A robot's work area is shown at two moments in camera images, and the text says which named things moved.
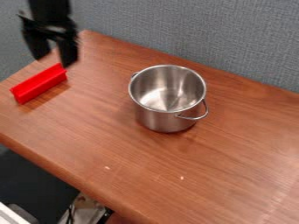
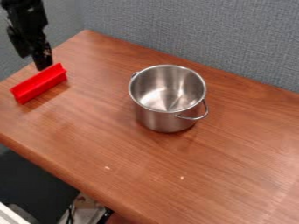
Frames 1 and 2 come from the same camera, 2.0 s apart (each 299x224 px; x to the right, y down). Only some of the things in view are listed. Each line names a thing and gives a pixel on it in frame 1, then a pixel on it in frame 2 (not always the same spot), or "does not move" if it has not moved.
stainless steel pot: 168,92 does not move
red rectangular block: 40,85 does not move
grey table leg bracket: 85,211 does not move
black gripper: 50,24 to 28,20
